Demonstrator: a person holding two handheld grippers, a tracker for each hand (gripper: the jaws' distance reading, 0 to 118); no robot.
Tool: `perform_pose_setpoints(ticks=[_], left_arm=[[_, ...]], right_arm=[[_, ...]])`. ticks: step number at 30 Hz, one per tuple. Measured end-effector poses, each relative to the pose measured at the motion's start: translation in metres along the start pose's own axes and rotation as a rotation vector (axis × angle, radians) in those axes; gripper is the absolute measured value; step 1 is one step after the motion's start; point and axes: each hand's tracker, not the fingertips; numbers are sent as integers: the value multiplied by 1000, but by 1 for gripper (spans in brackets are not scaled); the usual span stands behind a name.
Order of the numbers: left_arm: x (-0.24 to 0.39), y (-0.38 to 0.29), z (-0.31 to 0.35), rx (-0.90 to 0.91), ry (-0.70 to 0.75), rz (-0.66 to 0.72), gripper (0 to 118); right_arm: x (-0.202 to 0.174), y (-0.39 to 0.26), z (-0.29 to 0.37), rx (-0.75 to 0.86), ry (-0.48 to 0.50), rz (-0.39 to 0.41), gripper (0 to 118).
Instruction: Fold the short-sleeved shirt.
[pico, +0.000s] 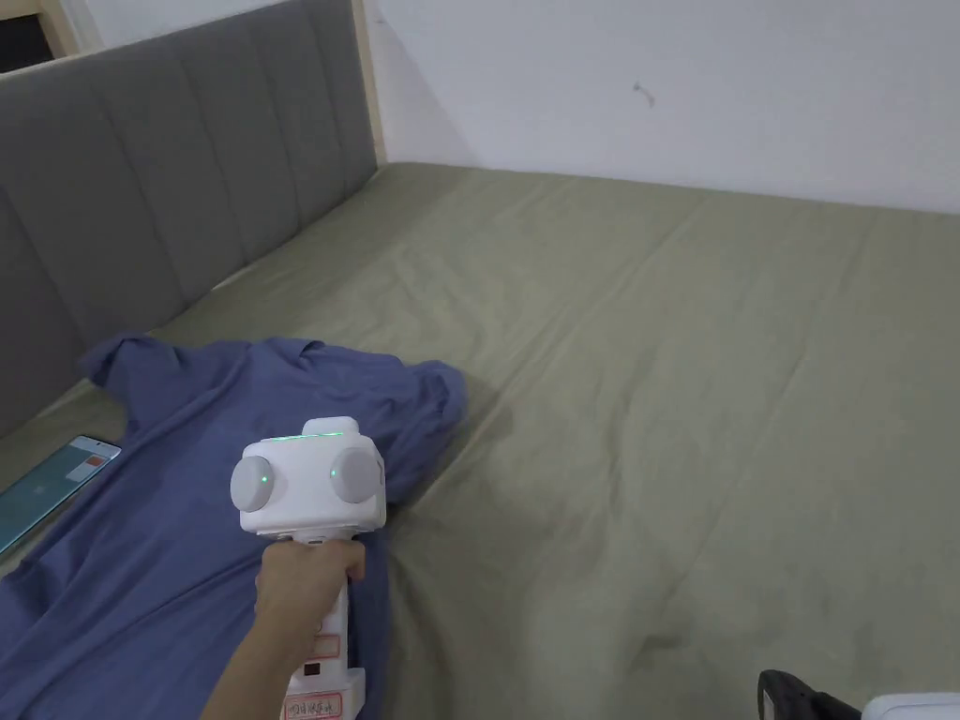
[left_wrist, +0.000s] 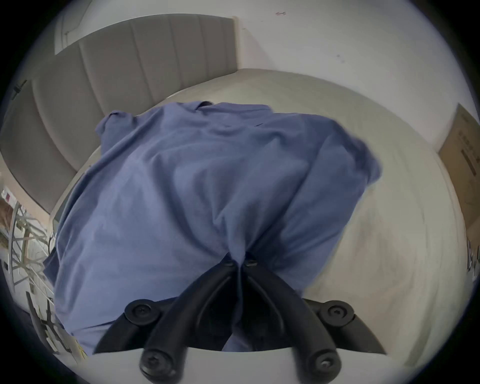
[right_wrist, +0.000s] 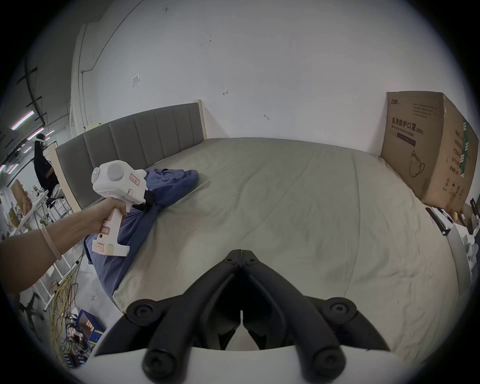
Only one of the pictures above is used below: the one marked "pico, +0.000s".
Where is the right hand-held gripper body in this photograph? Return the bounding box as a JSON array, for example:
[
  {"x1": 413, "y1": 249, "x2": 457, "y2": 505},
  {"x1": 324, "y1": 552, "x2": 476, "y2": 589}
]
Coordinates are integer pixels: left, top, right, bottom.
[{"x1": 862, "y1": 693, "x2": 960, "y2": 720}]

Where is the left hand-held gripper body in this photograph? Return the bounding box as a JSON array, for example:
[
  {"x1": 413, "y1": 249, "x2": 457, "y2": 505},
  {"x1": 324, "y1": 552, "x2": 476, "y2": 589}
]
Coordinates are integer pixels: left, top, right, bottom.
[{"x1": 229, "y1": 415, "x2": 390, "y2": 720}]

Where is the dark blue shirt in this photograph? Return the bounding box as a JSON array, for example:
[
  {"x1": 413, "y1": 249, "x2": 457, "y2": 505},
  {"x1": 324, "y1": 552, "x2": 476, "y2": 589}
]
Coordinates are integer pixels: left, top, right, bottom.
[{"x1": 0, "y1": 334, "x2": 471, "y2": 720}]

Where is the person's left forearm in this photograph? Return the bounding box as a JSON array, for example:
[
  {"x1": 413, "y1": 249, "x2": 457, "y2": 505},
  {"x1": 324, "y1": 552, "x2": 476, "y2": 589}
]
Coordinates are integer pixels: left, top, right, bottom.
[{"x1": 198, "y1": 626, "x2": 313, "y2": 720}]

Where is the person's left hand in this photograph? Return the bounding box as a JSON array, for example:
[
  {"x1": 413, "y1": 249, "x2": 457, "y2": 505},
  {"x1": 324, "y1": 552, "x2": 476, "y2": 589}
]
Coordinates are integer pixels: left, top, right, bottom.
[{"x1": 253, "y1": 536, "x2": 368, "y2": 663}]

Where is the phone with lit screen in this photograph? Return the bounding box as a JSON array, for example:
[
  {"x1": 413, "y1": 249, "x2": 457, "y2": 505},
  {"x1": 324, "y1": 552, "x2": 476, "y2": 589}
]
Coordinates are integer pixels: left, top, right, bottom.
[{"x1": 0, "y1": 434, "x2": 124, "y2": 557}]

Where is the bed with pale green sheet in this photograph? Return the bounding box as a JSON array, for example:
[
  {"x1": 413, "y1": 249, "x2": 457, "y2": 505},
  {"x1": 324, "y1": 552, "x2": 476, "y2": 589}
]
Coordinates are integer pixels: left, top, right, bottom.
[{"x1": 0, "y1": 160, "x2": 960, "y2": 720}]

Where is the grey padded headboard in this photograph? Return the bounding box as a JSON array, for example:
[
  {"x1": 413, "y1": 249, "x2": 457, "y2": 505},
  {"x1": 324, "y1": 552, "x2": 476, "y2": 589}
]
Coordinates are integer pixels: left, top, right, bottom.
[{"x1": 0, "y1": 0, "x2": 380, "y2": 441}]

